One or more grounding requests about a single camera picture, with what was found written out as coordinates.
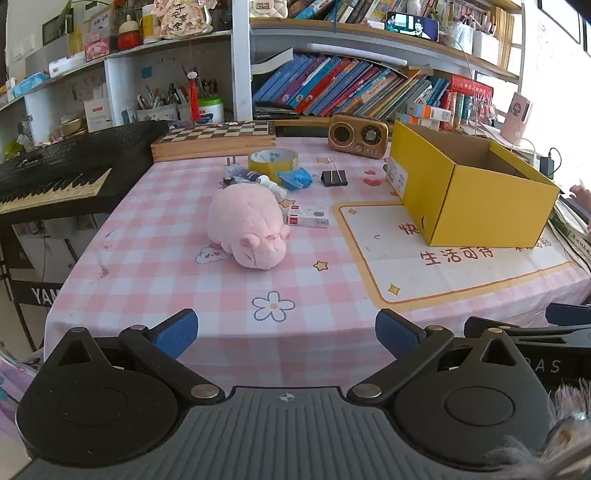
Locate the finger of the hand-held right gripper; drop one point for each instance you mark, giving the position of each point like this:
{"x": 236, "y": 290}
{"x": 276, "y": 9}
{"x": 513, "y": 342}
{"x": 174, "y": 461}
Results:
{"x": 570, "y": 314}
{"x": 554, "y": 334}

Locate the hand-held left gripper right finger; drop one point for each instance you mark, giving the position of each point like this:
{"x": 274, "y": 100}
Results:
{"x": 395, "y": 334}

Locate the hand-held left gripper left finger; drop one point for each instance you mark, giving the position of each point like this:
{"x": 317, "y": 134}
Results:
{"x": 178, "y": 334}

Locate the yellow cardboard box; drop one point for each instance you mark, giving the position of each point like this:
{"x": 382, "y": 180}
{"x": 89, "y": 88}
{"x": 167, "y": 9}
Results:
{"x": 489, "y": 212}

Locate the pink plush pig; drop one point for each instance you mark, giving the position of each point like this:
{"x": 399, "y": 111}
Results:
{"x": 249, "y": 226}

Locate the black binder clip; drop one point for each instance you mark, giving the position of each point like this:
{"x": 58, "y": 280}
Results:
{"x": 334, "y": 178}

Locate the white plug adapter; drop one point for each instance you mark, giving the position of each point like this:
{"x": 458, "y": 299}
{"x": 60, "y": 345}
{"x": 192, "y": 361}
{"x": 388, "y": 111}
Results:
{"x": 230, "y": 169}

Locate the yellow tape roll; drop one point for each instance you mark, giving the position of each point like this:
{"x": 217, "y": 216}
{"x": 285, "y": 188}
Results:
{"x": 258, "y": 171}

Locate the grey furry sleeve cuff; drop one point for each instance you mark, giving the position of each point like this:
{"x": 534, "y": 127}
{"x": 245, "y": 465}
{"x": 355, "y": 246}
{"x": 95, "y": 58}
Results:
{"x": 572, "y": 401}

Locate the stack of papers and books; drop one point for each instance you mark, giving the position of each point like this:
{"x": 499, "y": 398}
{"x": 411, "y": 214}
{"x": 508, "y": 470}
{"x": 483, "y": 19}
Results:
{"x": 572, "y": 235}

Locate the small white red box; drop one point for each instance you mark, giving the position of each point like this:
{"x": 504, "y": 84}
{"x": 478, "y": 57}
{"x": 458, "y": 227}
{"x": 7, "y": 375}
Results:
{"x": 307, "y": 217}

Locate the black charger adapter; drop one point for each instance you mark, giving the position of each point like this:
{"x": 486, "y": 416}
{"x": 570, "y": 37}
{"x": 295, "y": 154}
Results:
{"x": 549, "y": 166}

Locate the black keyboard stand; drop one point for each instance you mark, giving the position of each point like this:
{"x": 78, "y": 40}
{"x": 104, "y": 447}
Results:
{"x": 27, "y": 295}

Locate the blue label glue bottle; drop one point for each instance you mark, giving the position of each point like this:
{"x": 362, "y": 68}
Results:
{"x": 253, "y": 176}

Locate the blue wrapped packet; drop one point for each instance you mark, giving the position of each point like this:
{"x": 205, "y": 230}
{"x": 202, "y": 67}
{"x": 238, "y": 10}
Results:
{"x": 295, "y": 178}

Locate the wooden chess board box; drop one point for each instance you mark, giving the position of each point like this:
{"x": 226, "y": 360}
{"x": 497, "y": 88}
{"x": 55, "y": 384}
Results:
{"x": 212, "y": 145}

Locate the wooden retro radio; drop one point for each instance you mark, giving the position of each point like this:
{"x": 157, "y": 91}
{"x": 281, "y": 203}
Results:
{"x": 355, "y": 138}

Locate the pink cylinder holder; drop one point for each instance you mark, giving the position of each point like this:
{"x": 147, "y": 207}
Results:
{"x": 515, "y": 117}

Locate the black electronic keyboard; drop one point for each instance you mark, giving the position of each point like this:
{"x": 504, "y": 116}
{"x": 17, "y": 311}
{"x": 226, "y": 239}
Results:
{"x": 69, "y": 157}

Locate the orange white small box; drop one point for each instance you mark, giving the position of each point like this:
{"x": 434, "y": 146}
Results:
{"x": 422, "y": 122}
{"x": 429, "y": 112}

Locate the white pen holder with pens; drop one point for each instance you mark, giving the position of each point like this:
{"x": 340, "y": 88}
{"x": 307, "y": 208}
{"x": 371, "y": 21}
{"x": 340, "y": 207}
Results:
{"x": 157, "y": 113}

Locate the white green lidded tub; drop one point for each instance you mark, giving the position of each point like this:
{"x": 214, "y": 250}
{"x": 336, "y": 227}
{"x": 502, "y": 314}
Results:
{"x": 210, "y": 110}

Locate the gold bowl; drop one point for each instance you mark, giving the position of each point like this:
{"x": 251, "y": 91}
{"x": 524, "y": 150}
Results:
{"x": 73, "y": 127}

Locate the white carton with red label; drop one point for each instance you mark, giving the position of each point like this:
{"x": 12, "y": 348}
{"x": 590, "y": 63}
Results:
{"x": 98, "y": 113}

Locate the red glue bottle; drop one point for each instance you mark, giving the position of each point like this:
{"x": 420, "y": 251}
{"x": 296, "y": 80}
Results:
{"x": 194, "y": 99}

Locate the red book box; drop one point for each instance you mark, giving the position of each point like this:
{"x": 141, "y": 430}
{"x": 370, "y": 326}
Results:
{"x": 471, "y": 85}

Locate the row of colourful books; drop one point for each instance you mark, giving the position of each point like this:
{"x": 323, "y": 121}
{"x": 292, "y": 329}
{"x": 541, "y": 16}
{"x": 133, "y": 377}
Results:
{"x": 332, "y": 87}

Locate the white shelf unit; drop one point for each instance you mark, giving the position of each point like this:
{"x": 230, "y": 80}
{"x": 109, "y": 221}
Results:
{"x": 241, "y": 69}

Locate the white pen cup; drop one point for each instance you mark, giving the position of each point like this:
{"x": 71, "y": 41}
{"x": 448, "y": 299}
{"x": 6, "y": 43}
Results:
{"x": 461, "y": 39}
{"x": 487, "y": 48}

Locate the white lamp bar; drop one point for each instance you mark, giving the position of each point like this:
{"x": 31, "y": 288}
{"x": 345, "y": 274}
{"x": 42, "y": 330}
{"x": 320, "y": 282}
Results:
{"x": 355, "y": 53}

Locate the blue tissue pack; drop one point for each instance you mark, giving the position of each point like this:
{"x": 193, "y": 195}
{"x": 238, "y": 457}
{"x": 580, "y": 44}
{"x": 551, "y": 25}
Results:
{"x": 30, "y": 85}

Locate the black framed picture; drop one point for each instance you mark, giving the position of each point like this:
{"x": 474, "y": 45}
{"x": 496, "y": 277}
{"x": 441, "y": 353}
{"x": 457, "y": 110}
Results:
{"x": 570, "y": 23}

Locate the pink small box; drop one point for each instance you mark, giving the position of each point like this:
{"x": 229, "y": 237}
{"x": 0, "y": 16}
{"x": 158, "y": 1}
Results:
{"x": 97, "y": 50}

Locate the yellow cup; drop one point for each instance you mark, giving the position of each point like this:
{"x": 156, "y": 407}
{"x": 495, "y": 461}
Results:
{"x": 150, "y": 27}

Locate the smartphone with lit screen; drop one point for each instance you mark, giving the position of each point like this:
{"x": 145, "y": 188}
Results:
{"x": 411, "y": 26}

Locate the pink decorative plaque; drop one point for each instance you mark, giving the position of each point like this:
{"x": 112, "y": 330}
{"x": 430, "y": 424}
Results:
{"x": 182, "y": 21}

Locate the row of upper shelf books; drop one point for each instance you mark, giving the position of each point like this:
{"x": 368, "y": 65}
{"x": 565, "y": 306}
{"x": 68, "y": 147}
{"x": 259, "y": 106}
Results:
{"x": 360, "y": 9}

